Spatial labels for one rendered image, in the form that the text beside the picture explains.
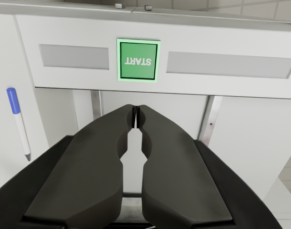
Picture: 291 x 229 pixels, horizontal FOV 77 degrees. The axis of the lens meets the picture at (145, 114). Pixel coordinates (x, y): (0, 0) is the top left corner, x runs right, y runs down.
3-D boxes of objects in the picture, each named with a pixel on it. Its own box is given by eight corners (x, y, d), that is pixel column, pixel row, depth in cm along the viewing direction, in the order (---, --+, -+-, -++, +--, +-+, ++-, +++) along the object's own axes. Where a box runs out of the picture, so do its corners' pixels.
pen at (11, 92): (30, 162, 33) (12, 90, 25) (24, 162, 32) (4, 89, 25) (33, 158, 33) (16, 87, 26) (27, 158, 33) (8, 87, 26)
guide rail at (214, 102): (185, 206, 66) (187, 215, 64) (180, 206, 66) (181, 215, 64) (224, 72, 41) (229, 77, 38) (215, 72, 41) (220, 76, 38)
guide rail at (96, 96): (110, 205, 65) (109, 214, 63) (104, 205, 65) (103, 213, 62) (101, 66, 39) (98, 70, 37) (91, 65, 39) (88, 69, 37)
